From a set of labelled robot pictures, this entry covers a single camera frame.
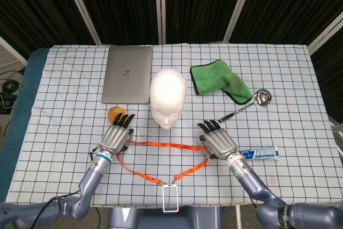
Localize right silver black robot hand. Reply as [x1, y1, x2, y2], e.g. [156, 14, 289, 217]
[197, 119, 238, 160]

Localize black floor cables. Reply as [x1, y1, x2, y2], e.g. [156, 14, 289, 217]
[0, 62, 27, 114]

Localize steel ladle black handle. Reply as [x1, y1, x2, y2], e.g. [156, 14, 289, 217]
[216, 88, 272, 123]

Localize white checkered tablecloth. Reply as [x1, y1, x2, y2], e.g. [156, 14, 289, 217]
[5, 43, 343, 209]

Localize green microfiber cloth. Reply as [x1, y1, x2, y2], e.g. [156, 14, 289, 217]
[189, 59, 253, 105]

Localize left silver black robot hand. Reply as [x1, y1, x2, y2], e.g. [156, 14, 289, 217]
[99, 113, 136, 157]

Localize clear badge holder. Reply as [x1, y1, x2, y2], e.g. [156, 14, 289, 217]
[162, 182, 180, 213]

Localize white blue toothpaste tube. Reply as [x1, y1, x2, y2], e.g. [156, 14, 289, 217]
[237, 146, 280, 161]

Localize black folding screen white frame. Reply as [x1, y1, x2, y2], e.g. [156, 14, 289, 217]
[0, 0, 343, 119]

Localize white foam mannequin head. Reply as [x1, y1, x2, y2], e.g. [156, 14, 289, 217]
[149, 68, 187, 130]

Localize blue padded table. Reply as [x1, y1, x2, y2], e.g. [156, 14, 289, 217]
[0, 48, 51, 203]

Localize grey closed laptop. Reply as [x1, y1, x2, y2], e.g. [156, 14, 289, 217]
[101, 46, 153, 105]

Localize orange lanyard strap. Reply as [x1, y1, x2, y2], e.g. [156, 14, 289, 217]
[115, 139, 212, 186]

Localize grey-blue robot torso base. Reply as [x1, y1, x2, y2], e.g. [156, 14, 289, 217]
[107, 205, 225, 229]

